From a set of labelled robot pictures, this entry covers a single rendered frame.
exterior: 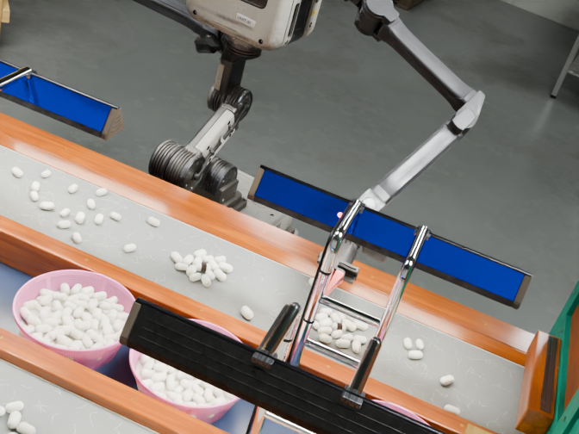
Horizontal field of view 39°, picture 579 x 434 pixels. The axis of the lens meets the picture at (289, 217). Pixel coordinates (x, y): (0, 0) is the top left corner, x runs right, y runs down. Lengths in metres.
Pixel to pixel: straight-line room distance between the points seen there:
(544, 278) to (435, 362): 2.09
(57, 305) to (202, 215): 0.52
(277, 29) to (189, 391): 1.07
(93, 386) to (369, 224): 0.65
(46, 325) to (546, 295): 2.64
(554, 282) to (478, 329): 1.94
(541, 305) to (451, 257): 2.14
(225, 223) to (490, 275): 0.78
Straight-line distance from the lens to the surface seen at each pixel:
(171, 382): 1.76
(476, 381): 2.05
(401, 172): 2.08
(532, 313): 3.80
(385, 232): 1.76
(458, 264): 1.76
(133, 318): 1.36
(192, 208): 2.25
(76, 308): 1.90
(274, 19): 2.34
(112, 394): 1.69
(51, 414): 1.68
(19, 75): 1.98
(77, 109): 1.95
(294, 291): 2.09
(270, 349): 1.32
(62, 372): 1.72
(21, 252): 2.06
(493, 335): 2.18
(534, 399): 1.89
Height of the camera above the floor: 1.98
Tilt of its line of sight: 31 degrees down
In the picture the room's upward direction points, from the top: 17 degrees clockwise
